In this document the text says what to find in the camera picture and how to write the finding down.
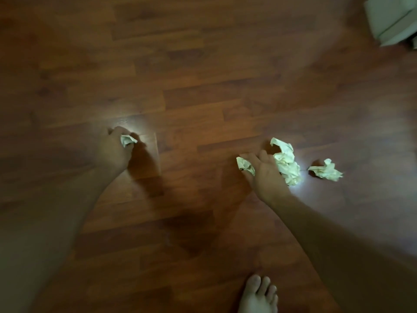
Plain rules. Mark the person's left hand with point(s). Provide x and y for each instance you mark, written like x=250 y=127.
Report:
x=112 y=156

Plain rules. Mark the person's right hand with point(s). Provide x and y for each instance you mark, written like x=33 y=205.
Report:
x=267 y=179

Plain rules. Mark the person's left fingers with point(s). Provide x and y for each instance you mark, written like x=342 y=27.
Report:
x=118 y=132

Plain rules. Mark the person's right fingers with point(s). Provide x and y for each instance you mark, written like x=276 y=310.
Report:
x=260 y=158

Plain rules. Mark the small white paper ball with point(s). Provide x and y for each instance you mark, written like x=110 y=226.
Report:
x=127 y=140

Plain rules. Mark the white paper scrap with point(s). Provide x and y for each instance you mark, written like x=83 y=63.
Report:
x=244 y=164

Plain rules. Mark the person's left forearm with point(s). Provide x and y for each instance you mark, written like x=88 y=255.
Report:
x=49 y=231

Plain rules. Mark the person's right forearm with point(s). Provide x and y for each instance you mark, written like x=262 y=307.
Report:
x=345 y=254

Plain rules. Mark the large crumpled white paper wad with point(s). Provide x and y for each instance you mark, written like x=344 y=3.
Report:
x=288 y=166

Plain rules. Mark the person's bare foot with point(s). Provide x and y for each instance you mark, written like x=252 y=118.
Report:
x=257 y=296

